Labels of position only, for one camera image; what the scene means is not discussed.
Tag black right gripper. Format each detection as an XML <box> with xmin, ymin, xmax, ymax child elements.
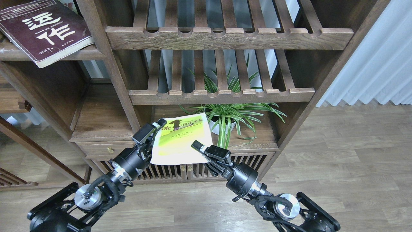
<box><xmin>191</xmin><ymin>140</ymin><xmax>269</xmax><ymax>202</ymax></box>

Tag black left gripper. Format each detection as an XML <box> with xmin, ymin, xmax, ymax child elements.
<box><xmin>109</xmin><ymin>118</ymin><xmax>167</xmax><ymax>182</ymax></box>

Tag yellow green cover book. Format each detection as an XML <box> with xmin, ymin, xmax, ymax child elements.
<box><xmin>151</xmin><ymin>113</ymin><xmax>212</xmax><ymax>165</ymax></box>

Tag dark maroon cover book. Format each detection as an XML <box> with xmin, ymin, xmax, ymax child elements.
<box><xmin>0</xmin><ymin>0</ymin><xmax>94</xmax><ymax>68</ymax></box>

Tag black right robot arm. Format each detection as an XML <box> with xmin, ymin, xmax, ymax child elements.
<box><xmin>192</xmin><ymin>141</ymin><xmax>341</xmax><ymax>232</ymax></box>

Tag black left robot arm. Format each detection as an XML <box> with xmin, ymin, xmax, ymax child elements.
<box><xmin>27</xmin><ymin>119</ymin><xmax>166</xmax><ymax>232</ymax></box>

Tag white plant pot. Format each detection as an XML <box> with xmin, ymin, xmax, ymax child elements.
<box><xmin>209</xmin><ymin>120</ymin><xmax>236</xmax><ymax>135</ymax></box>

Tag green spider plant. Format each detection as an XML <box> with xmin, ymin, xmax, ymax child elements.
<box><xmin>179</xmin><ymin>65</ymin><xmax>287</xmax><ymax>149</ymax></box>

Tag brass drawer knob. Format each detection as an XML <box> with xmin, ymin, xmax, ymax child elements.
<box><xmin>107</xmin><ymin>147</ymin><xmax>114</xmax><ymax>154</ymax></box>

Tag dark wooden bookshelf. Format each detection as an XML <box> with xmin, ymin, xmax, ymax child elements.
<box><xmin>1</xmin><ymin>0</ymin><xmax>389</xmax><ymax>178</ymax></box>

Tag white pleated curtain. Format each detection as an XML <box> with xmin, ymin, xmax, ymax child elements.
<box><xmin>316</xmin><ymin>0</ymin><xmax>412</xmax><ymax>107</ymax></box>

